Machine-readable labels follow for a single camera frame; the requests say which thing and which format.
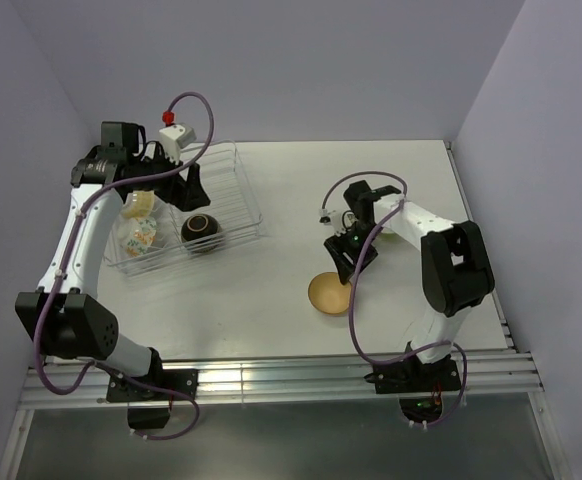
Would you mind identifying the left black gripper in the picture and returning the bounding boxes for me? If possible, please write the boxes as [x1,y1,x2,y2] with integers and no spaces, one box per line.
[129,142,210,211]

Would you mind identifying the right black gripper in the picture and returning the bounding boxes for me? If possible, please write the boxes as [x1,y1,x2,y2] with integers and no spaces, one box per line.
[324,222,383,285]

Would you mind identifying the dark brown glazed bowl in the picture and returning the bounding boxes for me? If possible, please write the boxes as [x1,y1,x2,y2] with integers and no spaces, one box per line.
[180,213,224,255]

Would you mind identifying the floral leaf pattern bowl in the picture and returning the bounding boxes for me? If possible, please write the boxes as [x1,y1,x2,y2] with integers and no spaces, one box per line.
[116,216,157,258]

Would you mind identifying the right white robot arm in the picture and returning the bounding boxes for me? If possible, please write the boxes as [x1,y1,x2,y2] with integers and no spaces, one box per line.
[319,180,495,390]

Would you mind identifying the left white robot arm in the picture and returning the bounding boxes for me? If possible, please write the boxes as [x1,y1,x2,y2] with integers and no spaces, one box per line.
[15,122,210,399]

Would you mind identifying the tan wooden bowl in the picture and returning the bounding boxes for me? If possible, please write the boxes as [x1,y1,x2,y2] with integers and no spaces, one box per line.
[307,272,352,316]

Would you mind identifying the green and white bowl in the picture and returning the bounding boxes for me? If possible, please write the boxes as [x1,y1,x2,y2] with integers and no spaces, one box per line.
[378,227,401,242]

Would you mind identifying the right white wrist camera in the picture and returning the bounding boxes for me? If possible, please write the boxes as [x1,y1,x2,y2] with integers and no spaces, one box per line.
[319,209,357,236]

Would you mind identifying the clear wire dish rack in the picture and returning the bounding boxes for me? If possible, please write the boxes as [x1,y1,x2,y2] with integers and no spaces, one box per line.
[103,141,263,276]

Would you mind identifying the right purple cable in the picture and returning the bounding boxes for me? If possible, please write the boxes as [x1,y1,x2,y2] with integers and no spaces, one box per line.
[319,172,468,427]

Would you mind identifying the purple cable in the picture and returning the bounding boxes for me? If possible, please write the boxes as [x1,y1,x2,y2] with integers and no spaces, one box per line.
[33,91,217,441]
[319,172,468,427]

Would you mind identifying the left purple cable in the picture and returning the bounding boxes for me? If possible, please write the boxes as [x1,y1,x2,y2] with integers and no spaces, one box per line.
[33,91,217,441]

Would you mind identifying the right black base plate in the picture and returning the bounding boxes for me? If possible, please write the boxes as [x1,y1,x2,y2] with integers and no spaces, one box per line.
[364,357,461,394]

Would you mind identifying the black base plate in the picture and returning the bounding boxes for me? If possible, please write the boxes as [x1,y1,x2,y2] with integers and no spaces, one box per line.
[106,369,199,403]
[364,357,461,394]

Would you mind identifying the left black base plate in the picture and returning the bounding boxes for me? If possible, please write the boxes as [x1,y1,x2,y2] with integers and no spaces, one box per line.
[106,369,199,403]

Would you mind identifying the aluminium rail frame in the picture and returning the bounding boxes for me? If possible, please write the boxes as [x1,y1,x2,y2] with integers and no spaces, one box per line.
[0,349,572,479]

